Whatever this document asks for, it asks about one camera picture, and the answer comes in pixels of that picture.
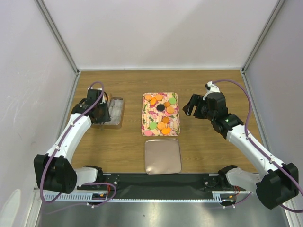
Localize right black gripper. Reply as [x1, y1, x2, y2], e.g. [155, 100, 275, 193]
[182, 94, 215, 121]

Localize black round cookie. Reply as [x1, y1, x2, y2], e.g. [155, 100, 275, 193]
[157, 104, 165, 112]

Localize orange cookie small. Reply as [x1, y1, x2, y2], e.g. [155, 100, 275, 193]
[150, 98, 157, 105]

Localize metal serving tongs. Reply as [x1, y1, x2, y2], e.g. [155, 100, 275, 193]
[100, 103, 111, 130]

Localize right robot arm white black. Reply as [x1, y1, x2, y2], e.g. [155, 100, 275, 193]
[183, 92, 299, 209]

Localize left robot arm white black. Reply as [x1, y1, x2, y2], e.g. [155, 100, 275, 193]
[34, 87, 110, 194]

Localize metal cookie tin box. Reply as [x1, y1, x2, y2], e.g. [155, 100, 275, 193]
[91, 97, 125, 130]

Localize green cookie upper right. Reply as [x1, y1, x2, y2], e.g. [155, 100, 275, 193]
[169, 98, 177, 105]

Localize orange cookie right middle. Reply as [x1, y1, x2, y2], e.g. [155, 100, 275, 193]
[166, 106, 175, 114]

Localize brown waffle cookie upper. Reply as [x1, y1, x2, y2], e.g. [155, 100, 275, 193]
[164, 102, 171, 108]

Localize pink cookie middle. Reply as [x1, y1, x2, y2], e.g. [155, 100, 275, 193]
[165, 112, 172, 117]

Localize pink cookie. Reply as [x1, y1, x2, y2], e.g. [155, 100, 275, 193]
[144, 130, 153, 137]
[165, 112, 172, 117]

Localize brown cookie lower middle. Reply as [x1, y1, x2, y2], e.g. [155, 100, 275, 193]
[162, 117, 169, 124]

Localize floral rectangular tray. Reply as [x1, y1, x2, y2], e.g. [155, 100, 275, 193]
[141, 92, 180, 137]

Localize orange cookie top centre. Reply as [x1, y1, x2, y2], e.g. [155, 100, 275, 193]
[155, 94, 163, 101]

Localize orange fish cookie bottom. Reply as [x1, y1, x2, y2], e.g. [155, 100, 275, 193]
[161, 127, 171, 135]

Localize orange waffle cookie lower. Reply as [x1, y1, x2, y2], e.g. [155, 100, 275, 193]
[157, 122, 166, 130]

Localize orange cookie top left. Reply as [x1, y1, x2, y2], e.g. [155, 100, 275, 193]
[144, 94, 152, 100]

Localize pink cookie bottom left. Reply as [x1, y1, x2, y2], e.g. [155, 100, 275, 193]
[144, 130, 153, 137]

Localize metal tin lid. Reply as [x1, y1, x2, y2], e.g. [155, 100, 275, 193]
[144, 139, 182, 175]

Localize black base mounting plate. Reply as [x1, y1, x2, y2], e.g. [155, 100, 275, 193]
[94, 173, 246, 200]

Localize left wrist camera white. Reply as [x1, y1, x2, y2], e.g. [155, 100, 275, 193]
[102, 93, 112, 105]

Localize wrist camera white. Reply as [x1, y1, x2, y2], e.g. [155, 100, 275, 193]
[102, 93, 112, 105]
[203, 81, 220, 100]

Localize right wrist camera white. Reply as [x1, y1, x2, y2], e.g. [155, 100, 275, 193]
[203, 81, 220, 100]

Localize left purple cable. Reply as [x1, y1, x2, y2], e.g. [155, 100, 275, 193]
[39, 81, 116, 208]

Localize purple cable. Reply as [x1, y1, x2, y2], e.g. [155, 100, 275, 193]
[213, 79, 303, 213]
[39, 81, 116, 208]

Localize grey cable duct left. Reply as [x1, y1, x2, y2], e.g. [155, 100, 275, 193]
[56, 191, 108, 202]

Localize grey cable duct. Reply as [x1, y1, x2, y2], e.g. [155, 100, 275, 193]
[212, 191, 237, 202]
[56, 191, 108, 202]

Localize aluminium frame post left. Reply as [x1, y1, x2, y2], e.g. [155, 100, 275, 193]
[34, 0, 80, 76]

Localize aluminium frame post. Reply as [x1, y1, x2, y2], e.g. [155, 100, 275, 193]
[242, 0, 286, 71]
[34, 0, 80, 76]

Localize grey cable duct right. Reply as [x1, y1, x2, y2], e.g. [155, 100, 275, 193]
[212, 191, 237, 202]

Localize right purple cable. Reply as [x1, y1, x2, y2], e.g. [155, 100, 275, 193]
[213, 79, 303, 213]

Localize aluminium frame post right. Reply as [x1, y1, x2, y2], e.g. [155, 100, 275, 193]
[242, 0, 286, 71]

